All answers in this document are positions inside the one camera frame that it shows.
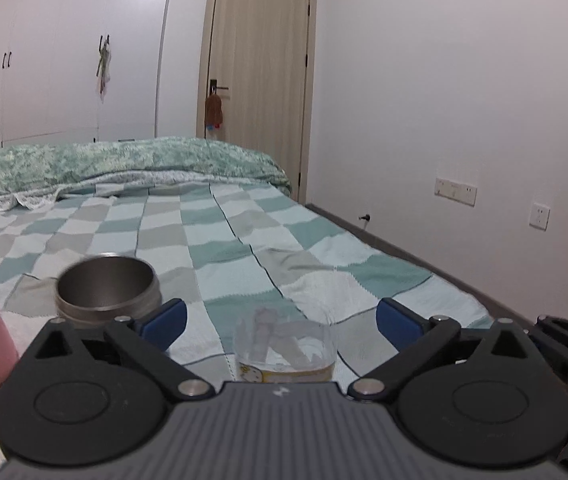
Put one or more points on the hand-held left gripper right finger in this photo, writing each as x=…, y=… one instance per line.
x=396, y=322

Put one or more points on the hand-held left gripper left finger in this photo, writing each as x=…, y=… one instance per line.
x=166, y=322

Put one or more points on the clear glass cup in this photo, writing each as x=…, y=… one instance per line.
x=284, y=350

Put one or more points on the metal cup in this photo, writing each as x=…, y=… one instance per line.
x=106, y=285

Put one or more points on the checked blanket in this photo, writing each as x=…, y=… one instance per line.
x=244, y=250

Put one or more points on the green floral quilt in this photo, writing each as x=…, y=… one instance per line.
x=113, y=162

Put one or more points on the wooden door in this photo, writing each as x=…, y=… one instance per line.
x=259, y=80

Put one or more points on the hanging cloth ornament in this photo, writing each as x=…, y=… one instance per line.
x=104, y=67

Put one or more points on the white wardrobe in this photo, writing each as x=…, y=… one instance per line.
x=58, y=50

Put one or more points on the square wall socket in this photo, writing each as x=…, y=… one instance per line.
x=539, y=216

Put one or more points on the white wall socket panel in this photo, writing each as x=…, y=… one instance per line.
x=456, y=191

